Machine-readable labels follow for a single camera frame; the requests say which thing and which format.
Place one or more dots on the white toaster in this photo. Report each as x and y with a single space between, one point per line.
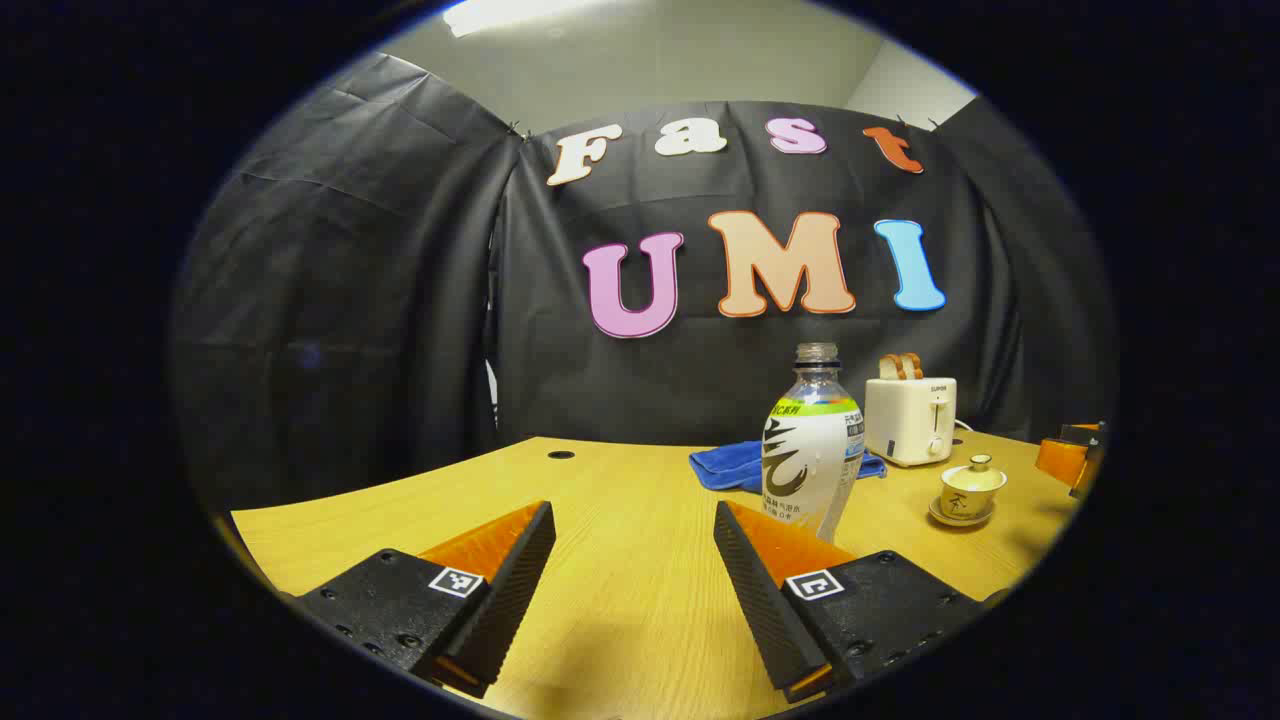
905 425

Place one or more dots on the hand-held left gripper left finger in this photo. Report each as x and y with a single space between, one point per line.
512 590

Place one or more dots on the clear labelled water bottle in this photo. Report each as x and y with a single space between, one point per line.
810 455

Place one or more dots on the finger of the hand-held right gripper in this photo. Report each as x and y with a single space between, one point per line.
1060 462

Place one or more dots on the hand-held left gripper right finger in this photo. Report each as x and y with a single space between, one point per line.
762 600

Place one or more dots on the blue towel cloth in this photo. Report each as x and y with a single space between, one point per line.
725 465

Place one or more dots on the black backdrop cloth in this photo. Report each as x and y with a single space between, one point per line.
400 300

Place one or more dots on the cream ceramic saucer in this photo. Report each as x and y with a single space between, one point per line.
958 521

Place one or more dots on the toast slice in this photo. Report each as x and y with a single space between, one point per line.
913 366
890 368

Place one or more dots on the ceiling light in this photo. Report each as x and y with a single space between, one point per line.
510 15

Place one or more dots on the cream ceramic teacup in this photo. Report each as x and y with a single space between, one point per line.
968 503

